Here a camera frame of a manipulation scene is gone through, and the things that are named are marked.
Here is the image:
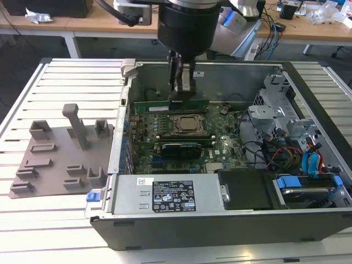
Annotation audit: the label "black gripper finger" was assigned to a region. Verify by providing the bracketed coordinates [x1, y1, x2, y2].
[167, 52, 198, 105]

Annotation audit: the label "green RAM stick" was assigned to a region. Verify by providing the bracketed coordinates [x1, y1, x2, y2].
[168, 99, 209, 114]
[133, 101, 169, 114]

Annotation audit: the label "black RAM slot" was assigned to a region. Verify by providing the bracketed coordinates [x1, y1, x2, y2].
[137, 139, 215, 144]
[137, 136, 215, 141]

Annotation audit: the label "metal socket cover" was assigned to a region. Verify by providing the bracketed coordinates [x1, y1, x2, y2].
[173, 115, 206, 135]

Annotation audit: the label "silver CPU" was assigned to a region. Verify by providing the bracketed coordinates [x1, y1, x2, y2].
[180, 117, 198, 130]

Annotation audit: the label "CPU socket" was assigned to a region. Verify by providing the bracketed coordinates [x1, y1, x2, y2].
[170, 114, 207, 137]

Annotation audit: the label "gray case latch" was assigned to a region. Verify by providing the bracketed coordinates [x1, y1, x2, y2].
[120, 58, 137, 79]

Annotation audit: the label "green motherboard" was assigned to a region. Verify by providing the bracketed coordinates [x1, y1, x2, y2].
[129, 101, 250, 175]

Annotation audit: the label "black graphics card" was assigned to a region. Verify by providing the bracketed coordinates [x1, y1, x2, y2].
[161, 142, 204, 161]

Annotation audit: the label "silver metal drive cage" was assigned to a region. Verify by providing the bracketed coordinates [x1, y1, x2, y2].
[247, 74, 325, 171]

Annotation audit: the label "silver chipset heatsink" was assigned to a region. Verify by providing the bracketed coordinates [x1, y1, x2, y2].
[205, 162, 221, 174]

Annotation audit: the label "black cup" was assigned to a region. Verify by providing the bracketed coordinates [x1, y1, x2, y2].
[280, 3, 299, 20]

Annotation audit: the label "black plastic air shroud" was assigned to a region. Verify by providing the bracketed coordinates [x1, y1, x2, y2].
[217, 170, 278, 210]

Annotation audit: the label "silver power supply unit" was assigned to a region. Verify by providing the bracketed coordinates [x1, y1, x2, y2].
[111, 174, 229, 218]

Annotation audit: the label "wooden desk white legs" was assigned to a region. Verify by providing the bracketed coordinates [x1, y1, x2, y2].
[252, 15, 352, 56]
[0, 10, 160, 59]

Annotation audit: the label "clear plastic bags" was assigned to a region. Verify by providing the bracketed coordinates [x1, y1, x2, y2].
[309, 1, 346, 24]

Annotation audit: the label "black box device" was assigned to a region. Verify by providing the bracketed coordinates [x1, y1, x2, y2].
[5, 0, 89, 19]

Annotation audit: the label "3D-printed parts rack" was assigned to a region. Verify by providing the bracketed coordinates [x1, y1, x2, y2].
[8, 103, 115, 199]

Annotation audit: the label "crumpled white wrapper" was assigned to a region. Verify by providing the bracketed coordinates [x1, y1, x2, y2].
[24, 7, 54, 24]

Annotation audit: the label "hard disk in blue carrier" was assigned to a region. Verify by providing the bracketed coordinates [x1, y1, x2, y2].
[274, 175, 342, 210]

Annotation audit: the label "black PC case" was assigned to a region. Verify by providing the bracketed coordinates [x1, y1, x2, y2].
[84, 56, 352, 251]

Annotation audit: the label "black chair base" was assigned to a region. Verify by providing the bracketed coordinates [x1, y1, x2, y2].
[331, 45, 349, 59]

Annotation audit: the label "pale wrist camera mount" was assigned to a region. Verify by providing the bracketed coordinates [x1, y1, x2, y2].
[114, 0, 152, 26]

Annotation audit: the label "black camera cable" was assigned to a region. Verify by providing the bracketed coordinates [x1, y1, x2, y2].
[96, 0, 144, 28]

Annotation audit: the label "blue hanging cable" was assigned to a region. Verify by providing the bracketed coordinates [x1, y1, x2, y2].
[270, 19, 279, 60]

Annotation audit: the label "orange yellow power wires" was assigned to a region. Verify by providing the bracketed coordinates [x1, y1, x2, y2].
[274, 147, 303, 166]

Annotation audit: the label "blue data wire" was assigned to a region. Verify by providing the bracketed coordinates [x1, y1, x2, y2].
[301, 151, 320, 180]

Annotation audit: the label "red data wire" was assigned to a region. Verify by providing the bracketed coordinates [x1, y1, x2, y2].
[307, 140, 326, 172]

